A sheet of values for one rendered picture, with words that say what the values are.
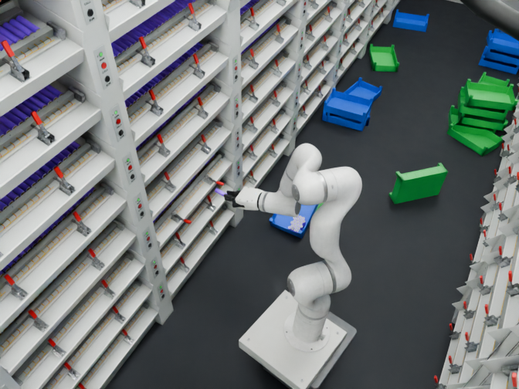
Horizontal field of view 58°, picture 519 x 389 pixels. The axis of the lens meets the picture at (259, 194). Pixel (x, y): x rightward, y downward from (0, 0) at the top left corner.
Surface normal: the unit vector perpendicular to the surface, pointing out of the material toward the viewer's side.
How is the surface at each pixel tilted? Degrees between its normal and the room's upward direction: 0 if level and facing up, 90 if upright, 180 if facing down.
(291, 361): 4
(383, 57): 0
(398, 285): 0
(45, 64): 17
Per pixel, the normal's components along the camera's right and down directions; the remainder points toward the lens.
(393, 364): 0.01, -0.68
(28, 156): 0.28, -0.55
